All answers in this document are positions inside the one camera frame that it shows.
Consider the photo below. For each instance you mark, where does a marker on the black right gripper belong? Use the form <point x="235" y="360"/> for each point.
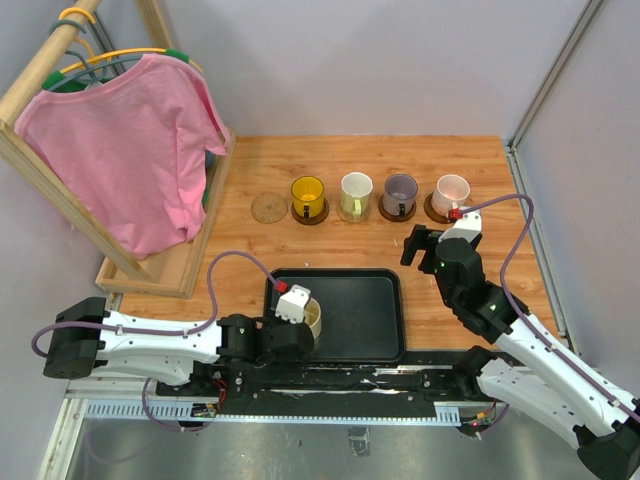
<point x="417" y="240"/>

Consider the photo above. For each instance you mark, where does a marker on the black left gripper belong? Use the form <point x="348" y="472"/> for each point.
<point x="274" y="319"/>

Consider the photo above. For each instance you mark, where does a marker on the dark wooden coaster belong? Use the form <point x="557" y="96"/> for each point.
<point x="435" y="215"/>
<point x="396" y="218"/>
<point x="312" y="220"/>

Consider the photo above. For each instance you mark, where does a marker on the cream mug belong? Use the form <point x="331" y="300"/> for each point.
<point x="313" y="317"/>

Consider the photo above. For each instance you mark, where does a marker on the purple mug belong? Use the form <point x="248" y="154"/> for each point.
<point x="400" y="193"/>

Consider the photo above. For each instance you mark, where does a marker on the pink mug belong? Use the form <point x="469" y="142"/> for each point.
<point x="452" y="191"/>

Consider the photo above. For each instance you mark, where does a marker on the pale green mug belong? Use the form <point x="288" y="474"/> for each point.
<point x="356" y="187"/>

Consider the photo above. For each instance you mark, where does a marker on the yellow translucent cup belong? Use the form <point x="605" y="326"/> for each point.
<point x="308" y="196"/>

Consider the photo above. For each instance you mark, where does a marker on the large woven rattan coaster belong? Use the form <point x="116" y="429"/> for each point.
<point x="269" y="207"/>

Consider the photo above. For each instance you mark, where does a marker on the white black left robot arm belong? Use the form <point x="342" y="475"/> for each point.
<point x="88" y="338"/>

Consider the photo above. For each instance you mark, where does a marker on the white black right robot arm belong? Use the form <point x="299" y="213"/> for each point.
<point x="597" y="418"/>

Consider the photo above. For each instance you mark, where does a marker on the small woven rattan coaster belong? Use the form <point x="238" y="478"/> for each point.
<point x="355" y="213"/>

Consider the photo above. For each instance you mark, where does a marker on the black plastic tray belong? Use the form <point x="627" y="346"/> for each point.
<point x="361" y="313"/>

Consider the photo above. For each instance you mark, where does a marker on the pink t-shirt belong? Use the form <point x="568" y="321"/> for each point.
<point x="133" y="150"/>

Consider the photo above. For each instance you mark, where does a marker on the grey clothes hanger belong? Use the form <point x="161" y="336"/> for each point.
<point x="88" y="73"/>

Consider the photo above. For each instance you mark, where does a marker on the yellow clothes hanger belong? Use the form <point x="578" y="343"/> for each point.
<point x="153" y="20"/>

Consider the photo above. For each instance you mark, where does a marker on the green clothes hanger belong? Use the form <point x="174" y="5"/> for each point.
<point x="124" y="53"/>

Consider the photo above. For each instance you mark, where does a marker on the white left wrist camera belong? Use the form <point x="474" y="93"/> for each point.
<point x="291" y="306"/>

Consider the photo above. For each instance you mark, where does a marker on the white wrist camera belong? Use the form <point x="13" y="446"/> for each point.
<point x="291" y="306"/>
<point x="467" y="227"/>

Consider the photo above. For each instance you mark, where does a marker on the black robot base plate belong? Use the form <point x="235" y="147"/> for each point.
<point x="418" y="378"/>

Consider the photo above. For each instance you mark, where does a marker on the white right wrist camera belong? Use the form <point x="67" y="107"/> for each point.
<point x="467" y="227"/>

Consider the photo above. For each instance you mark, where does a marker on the grey slotted cable duct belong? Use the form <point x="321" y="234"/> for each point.
<point x="190" y="411"/>

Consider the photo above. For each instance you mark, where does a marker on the aluminium frame post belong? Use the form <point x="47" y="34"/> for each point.
<point x="577" y="34"/>

